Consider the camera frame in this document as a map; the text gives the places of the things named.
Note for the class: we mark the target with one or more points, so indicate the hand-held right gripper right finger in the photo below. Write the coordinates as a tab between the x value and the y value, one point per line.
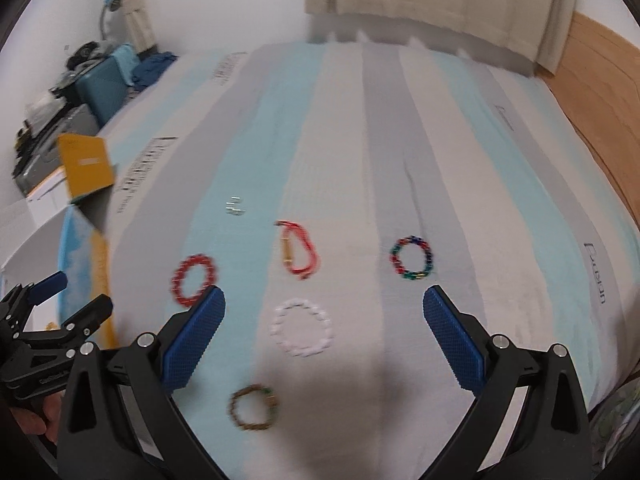
452	340

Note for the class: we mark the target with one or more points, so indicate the tied beige curtain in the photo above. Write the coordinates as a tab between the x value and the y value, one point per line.
135	20

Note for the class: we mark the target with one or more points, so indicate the grey suitcase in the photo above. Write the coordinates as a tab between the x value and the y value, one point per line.
75	121

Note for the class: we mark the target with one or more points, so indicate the blue desk lamp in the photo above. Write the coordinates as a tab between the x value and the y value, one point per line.
114	2

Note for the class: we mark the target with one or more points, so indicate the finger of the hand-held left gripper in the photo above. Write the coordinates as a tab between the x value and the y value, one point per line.
50	284
87	316

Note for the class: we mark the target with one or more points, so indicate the blue and yellow cardboard box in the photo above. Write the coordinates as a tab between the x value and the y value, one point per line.
85	170

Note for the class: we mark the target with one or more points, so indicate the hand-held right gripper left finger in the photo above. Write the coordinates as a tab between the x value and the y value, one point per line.
192	345

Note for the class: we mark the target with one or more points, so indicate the striped bed sheet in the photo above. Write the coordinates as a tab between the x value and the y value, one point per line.
350	160

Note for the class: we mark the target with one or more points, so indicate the blue clothes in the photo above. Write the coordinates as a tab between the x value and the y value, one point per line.
152	67

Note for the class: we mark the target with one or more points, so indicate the person's left hand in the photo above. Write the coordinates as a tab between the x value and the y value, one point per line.
42	417

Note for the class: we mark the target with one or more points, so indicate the teal suitcase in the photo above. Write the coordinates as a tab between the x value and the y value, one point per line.
102	87

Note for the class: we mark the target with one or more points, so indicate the beige window curtain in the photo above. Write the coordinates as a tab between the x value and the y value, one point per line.
425	0

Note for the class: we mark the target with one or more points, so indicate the black bag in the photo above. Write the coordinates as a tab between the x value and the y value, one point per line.
85	52

